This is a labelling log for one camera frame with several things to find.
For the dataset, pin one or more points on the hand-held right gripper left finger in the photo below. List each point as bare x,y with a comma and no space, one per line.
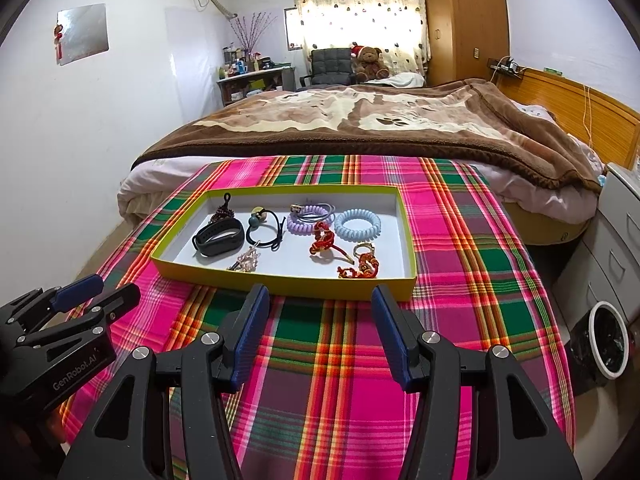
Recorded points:
250,330

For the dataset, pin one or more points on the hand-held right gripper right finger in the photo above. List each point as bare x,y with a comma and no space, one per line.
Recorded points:
390,330

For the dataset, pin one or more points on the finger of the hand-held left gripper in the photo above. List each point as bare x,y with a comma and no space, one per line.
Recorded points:
75,292
117,300

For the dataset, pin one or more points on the red gold dragon ornament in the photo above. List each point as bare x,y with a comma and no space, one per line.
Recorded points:
367,265

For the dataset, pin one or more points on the pink crystal hair clip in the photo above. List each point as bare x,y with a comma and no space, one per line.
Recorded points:
247,257

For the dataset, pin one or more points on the yellow-green tray white inside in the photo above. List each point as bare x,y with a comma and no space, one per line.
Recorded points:
387,245

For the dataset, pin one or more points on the black smart band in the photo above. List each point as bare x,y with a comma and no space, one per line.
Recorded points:
225,230

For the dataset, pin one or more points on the pink green plaid cloth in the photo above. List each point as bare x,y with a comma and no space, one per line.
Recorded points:
325,360

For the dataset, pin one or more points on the white rimmed trash bin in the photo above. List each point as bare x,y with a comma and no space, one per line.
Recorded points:
582,345

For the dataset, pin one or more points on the brown patterned blanket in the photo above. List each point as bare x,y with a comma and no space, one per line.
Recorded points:
350,120

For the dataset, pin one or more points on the grey white nightstand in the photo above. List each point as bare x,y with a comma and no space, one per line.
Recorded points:
610,240

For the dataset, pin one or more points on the red hanging ornament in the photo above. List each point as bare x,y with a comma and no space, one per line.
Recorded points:
59,45

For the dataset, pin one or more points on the grey shelf desk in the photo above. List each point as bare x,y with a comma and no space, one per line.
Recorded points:
250,80

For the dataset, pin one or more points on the white pillow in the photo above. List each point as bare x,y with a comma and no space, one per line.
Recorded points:
400,80

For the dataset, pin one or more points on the group of bottles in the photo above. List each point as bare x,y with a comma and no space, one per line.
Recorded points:
240,66

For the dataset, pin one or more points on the brown teddy bear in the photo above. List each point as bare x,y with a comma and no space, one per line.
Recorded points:
370,62

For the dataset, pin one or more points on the black padded chair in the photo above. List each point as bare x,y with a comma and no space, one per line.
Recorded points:
330,65

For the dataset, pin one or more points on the wooden headboard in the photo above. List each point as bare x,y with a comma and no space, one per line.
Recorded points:
550,95

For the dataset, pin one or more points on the power strip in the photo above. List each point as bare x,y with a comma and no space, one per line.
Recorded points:
505,67

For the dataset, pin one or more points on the purple dried branches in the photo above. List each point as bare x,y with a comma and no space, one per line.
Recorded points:
250,30

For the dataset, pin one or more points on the window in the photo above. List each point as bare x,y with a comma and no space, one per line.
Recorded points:
292,30

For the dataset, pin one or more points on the wooden wardrobe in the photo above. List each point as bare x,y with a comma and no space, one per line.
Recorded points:
460,20

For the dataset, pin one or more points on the dotted curtain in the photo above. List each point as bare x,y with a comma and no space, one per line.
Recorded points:
350,5

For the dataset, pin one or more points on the silver wall sheet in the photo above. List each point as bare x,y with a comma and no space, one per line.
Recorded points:
82,32

